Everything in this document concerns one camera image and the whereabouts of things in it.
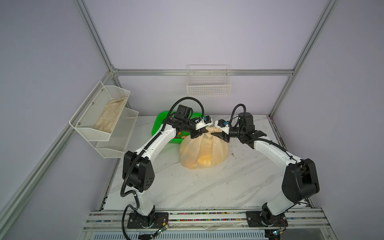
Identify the aluminium mounting rail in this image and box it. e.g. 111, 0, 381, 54
83, 208, 331, 232

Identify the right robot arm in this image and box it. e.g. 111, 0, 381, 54
213, 104, 320, 227

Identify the green plastic basket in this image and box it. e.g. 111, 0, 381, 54
152, 111, 190, 144

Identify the banana print plastic bag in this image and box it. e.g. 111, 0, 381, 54
179, 127, 229, 170

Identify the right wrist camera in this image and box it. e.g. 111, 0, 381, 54
215, 119, 231, 135

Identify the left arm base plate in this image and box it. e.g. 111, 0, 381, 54
126, 212, 169, 229

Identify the lower white mesh shelf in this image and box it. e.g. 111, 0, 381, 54
96, 108, 139, 159

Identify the white mesh shelf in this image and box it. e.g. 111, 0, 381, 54
96, 108, 139, 159
69, 82, 130, 142

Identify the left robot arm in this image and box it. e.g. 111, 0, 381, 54
120, 97, 212, 240

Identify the beige cloth in shelf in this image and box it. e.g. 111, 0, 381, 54
94, 97, 128, 134

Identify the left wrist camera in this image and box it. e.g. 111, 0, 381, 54
195, 116, 213, 130

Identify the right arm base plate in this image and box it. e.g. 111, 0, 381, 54
246, 211, 288, 228

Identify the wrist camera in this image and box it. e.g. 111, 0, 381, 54
195, 116, 213, 130
215, 119, 231, 135

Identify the upper white mesh shelf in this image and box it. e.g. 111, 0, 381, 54
69, 82, 130, 142

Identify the white wire wall basket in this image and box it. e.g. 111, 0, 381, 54
187, 65, 232, 97

